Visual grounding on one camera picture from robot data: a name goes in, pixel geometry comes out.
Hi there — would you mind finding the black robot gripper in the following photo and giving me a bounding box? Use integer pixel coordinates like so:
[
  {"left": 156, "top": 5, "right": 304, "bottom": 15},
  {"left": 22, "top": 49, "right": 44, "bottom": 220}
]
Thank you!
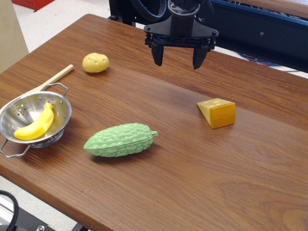
[{"left": 144, "top": 0, "right": 218, "bottom": 70}]

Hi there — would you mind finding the yellow toy banana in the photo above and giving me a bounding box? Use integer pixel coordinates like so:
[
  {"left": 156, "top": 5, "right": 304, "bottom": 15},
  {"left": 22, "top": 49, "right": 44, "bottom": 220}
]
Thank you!
[{"left": 14, "top": 103, "right": 54, "bottom": 141}]

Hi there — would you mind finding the steel colander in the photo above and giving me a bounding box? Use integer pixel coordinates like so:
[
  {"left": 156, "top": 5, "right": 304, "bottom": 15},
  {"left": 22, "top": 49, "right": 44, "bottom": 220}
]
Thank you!
[{"left": 0, "top": 83, "right": 72, "bottom": 158}]

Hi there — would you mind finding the orange toy cheese wedge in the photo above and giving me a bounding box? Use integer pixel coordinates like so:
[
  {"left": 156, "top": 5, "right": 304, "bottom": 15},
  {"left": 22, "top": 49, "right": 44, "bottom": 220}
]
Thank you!
[{"left": 197, "top": 98, "right": 236, "bottom": 129}]

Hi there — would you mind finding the yellow toy potato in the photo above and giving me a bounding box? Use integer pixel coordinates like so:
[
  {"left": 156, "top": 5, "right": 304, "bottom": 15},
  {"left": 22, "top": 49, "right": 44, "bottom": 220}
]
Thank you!
[{"left": 82, "top": 52, "right": 109, "bottom": 73}]

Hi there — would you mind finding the green toy bitter gourd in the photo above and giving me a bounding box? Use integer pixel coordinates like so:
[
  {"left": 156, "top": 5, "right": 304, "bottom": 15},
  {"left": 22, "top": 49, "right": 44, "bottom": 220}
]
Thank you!
[{"left": 83, "top": 123, "right": 158, "bottom": 157}]

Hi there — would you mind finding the wooden spoon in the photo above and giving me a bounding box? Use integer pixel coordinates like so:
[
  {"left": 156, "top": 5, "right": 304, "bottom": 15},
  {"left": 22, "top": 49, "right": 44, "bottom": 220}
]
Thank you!
[{"left": 0, "top": 64, "right": 74, "bottom": 116}]

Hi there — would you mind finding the red crate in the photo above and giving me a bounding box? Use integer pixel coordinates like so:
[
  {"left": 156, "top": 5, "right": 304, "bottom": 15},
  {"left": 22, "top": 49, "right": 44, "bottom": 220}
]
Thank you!
[{"left": 12, "top": 0, "right": 53, "bottom": 11}]

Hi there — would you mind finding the light wooden board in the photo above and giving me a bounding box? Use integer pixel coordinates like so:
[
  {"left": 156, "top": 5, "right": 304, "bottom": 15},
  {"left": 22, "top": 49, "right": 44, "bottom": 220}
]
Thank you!
[{"left": 0, "top": 0, "right": 28, "bottom": 72}]

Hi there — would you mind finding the black cable loop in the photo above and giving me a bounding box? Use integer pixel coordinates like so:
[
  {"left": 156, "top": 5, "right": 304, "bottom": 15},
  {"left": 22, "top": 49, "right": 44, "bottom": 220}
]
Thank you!
[{"left": 131, "top": 0, "right": 169, "bottom": 23}]

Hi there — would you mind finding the black metal mount with screw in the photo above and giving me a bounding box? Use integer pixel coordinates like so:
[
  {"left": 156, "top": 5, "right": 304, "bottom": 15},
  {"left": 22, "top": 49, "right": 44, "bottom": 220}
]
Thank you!
[{"left": 12, "top": 206, "right": 84, "bottom": 231}]

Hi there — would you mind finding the black braided cable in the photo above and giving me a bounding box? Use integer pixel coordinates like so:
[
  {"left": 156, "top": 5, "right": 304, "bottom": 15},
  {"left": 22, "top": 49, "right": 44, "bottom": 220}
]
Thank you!
[{"left": 0, "top": 190, "right": 19, "bottom": 231}]

